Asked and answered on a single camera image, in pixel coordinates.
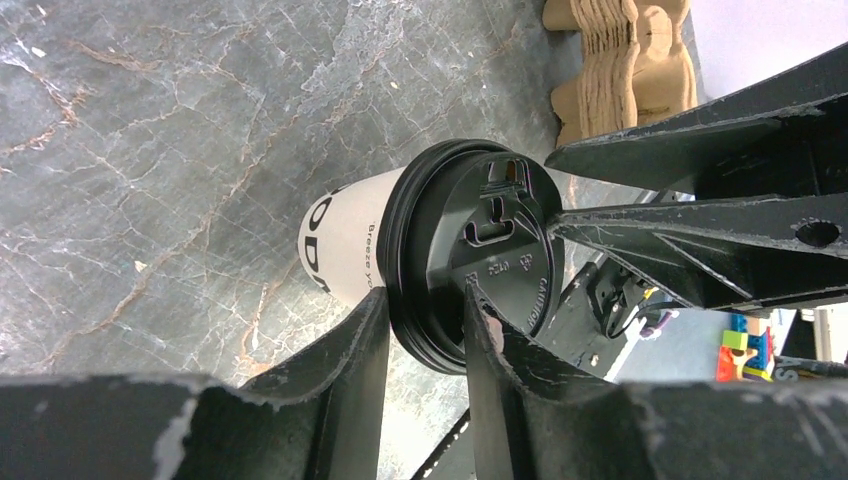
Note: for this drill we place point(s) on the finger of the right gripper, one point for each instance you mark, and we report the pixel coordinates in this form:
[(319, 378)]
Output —
[(785, 134), (744, 254)]

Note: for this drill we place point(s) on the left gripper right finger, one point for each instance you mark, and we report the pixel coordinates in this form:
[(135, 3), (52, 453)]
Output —
[(535, 416)]

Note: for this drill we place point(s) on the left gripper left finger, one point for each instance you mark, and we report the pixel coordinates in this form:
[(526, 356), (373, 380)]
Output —
[(317, 415)]

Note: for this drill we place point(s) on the black coffee cup lid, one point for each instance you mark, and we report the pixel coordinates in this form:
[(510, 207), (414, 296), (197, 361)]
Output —
[(468, 211)]

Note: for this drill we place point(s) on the white paper coffee cup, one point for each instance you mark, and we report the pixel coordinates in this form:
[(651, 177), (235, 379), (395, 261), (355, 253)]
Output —
[(338, 237)]

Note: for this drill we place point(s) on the brown cardboard cup carriers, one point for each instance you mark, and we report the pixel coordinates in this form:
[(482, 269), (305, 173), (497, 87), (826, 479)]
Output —
[(636, 67)]

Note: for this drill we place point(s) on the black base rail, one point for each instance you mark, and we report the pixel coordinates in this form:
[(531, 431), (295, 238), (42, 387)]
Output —
[(600, 316)]

